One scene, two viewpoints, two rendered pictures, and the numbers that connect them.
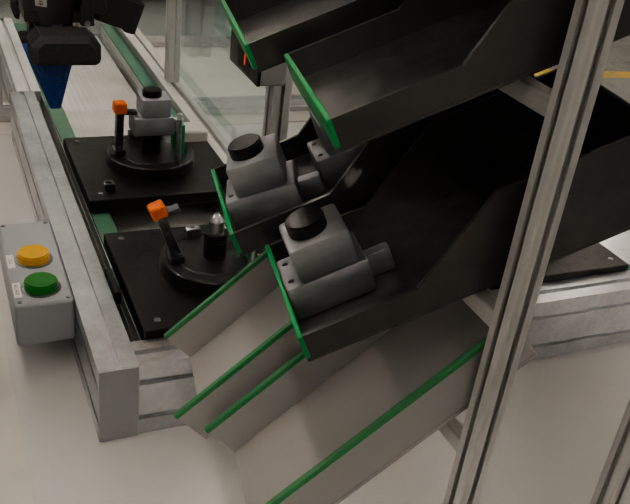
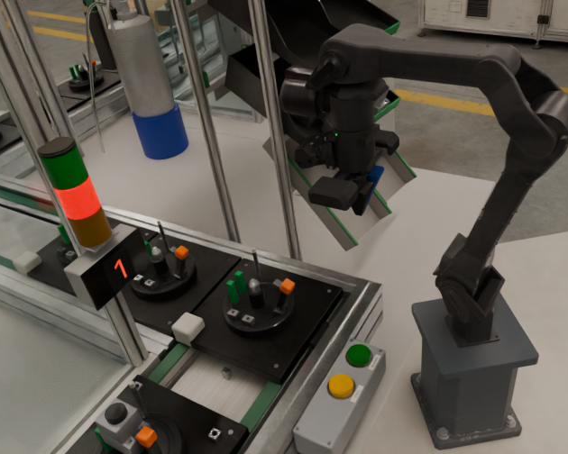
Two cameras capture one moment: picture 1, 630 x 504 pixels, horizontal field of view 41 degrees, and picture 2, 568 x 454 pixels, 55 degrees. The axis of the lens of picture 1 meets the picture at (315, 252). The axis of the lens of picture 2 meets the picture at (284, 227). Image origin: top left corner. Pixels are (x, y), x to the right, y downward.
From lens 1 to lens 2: 149 cm
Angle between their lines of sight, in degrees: 91
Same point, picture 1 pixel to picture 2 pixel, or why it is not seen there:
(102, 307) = (341, 322)
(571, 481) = (242, 211)
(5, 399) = (406, 370)
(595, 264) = not seen: hidden behind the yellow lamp
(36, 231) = (313, 420)
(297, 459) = not seen: hidden behind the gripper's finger
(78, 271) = (325, 358)
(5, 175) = not seen: outside the picture
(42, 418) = (398, 346)
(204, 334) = (341, 237)
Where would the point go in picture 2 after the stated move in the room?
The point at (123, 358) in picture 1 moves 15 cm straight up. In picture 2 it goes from (363, 285) to (360, 225)
